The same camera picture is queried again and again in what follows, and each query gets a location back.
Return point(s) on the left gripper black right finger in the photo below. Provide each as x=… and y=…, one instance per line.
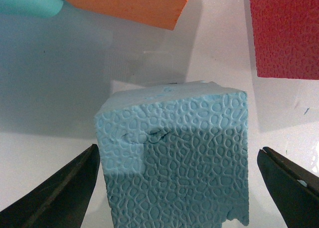
x=294, y=189

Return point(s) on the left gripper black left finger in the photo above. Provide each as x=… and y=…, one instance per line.
x=61, y=201

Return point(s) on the light blue foam block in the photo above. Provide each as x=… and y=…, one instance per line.
x=175, y=156

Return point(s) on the red foam block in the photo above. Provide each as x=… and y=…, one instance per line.
x=286, y=38

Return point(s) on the teal plastic bin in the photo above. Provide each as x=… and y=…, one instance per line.
x=37, y=8

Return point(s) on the orange foam block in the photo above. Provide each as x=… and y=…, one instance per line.
x=158, y=13

